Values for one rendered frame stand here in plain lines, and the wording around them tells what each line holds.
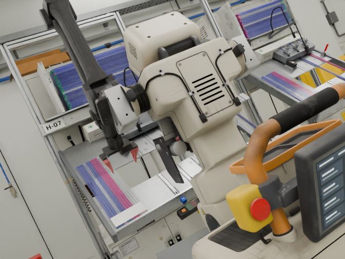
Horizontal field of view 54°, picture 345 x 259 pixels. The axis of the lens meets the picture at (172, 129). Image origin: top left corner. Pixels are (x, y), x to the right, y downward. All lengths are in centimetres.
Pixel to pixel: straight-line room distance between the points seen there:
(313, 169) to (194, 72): 50
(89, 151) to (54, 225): 162
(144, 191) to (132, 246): 36
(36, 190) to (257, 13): 254
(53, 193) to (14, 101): 98
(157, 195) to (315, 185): 124
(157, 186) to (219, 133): 85
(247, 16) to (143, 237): 181
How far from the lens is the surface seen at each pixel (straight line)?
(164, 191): 175
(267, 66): 275
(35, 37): 227
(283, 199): 59
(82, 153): 205
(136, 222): 164
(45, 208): 354
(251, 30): 279
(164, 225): 203
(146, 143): 202
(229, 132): 99
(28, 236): 356
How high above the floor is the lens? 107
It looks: 1 degrees down
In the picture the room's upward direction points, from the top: 25 degrees counter-clockwise
